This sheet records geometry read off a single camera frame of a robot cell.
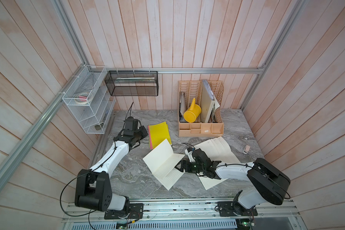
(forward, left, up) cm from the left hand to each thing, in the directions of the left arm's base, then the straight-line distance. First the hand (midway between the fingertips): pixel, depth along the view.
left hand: (146, 132), depth 88 cm
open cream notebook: (-5, -46, -11) cm, 48 cm away
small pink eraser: (-5, -67, -12) cm, 68 cm away
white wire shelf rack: (0, +28, +14) cm, 31 cm away
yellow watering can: (+14, -30, +2) cm, 33 cm away
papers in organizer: (+19, -45, +6) cm, 49 cm away
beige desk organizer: (+41, -29, +2) cm, 50 cm away
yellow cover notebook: (+9, -6, -13) cm, 17 cm away
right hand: (-17, -20, -12) cm, 29 cm away
